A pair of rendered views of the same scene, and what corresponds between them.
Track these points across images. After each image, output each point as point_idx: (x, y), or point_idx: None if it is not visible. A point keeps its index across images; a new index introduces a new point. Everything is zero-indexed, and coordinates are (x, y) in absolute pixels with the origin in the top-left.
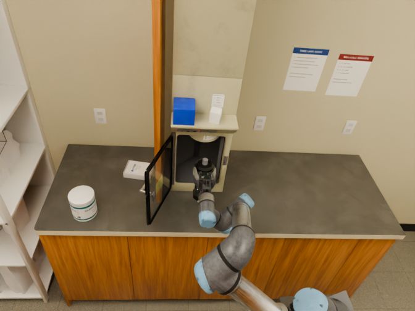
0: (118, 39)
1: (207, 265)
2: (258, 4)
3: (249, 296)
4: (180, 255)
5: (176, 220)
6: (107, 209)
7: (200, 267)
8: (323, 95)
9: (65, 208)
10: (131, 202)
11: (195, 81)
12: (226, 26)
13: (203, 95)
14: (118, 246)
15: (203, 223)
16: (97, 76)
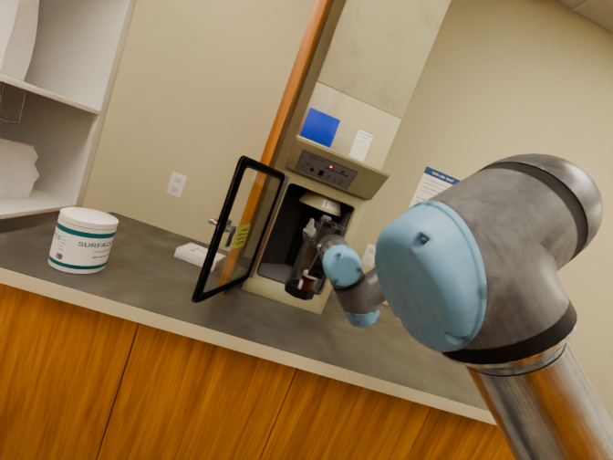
0: (242, 93)
1: (461, 194)
2: None
3: (602, 410)
4: (222, 417)
5: (245, 323)
6: (124, 274)
7: (424, 208)
8: None
9: (42, 248)
10: (172, 279)
11: (342, 102)
12: (402, 38)
13: (346, 128)
14: (104, 357)
15: (337, 263)
16: (198, 130)
